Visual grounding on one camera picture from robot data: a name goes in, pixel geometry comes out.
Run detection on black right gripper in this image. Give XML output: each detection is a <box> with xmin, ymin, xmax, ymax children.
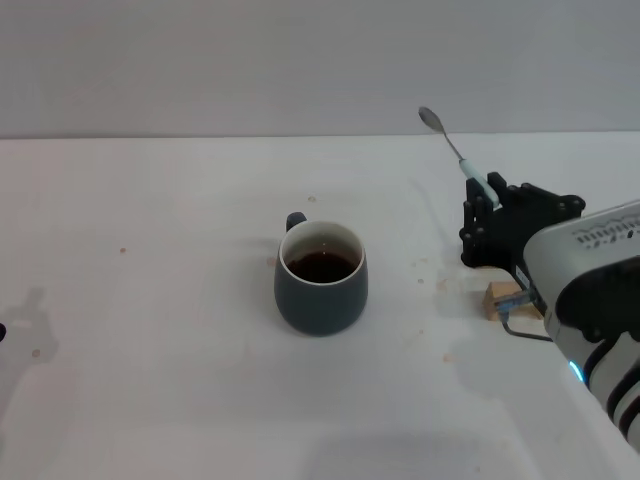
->
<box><xmin>459</xmin><ymin>172</ymin><xmax>586</xmax><ymax>271</ymax></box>

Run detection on metal spoon light blue handle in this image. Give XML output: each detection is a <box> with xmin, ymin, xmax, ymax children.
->
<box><xmin>417</xmin><ymin>106</ymin><xmax>502</xmax><ymax>208</ymax></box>

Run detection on dark grey coffee mug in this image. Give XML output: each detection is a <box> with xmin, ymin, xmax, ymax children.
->
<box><xmin>273</xmin><ymin>211</ymin><xmax>369</xmax><ymax>338</ymax></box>

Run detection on light wooden notched block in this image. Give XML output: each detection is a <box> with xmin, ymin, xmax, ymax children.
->
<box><xmin>481</xmin><ymin>280</ymin><xmax>545</xmax><ymax>322</ymax></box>

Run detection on black cable with metal plugs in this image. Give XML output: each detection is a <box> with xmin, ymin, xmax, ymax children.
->
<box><xmin>493</xmin><ymin>290</ymin><xmax>555</xmax><ymax>344</ymax></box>

